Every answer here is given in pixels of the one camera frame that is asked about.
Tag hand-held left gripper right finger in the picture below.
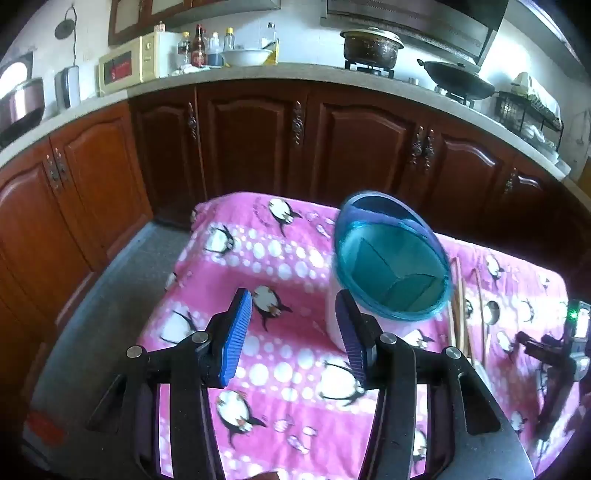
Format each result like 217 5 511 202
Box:
335 292 504 480

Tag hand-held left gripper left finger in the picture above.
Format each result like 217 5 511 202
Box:
85 288 254 480

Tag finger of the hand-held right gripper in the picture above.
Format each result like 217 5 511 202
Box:
515 330 575 367
536 362 570 444

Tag blue and white utensil holder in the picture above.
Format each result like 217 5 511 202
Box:
324 189 452 354

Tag wooden chopstick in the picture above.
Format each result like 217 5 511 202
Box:
451 256 472 365
446 300 458 349

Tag pink penguin print blanket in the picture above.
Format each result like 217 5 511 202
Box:
139 191 571 480

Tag wooden lower cabinets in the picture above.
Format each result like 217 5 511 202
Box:
0 83 591 416

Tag gas stove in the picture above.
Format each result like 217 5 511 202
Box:
344 60 476 108

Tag black wok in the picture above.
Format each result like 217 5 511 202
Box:
417 58 496 100

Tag white bowl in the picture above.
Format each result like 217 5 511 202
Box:
221 48 274 66

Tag cream microwave oven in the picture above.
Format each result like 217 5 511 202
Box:
98 31 183 97

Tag dark sauce bottle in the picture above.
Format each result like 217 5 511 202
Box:
191 24 208 68

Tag dark cooking pot with lid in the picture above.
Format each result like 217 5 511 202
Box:
341 28 404 70

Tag cooking oil bottle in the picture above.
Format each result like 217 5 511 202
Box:
265 22 280 65

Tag rice cooker with open lid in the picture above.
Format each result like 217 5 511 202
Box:
0 53 46 139

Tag range hood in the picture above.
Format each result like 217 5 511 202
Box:
321 0 509 66

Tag wooden upper cabinet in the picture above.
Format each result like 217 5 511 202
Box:
108 0 282 46

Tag black wire dish rack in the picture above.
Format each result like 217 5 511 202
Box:
496 71 565 149

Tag black round wall fixture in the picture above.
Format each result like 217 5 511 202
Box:
54 4 78 65

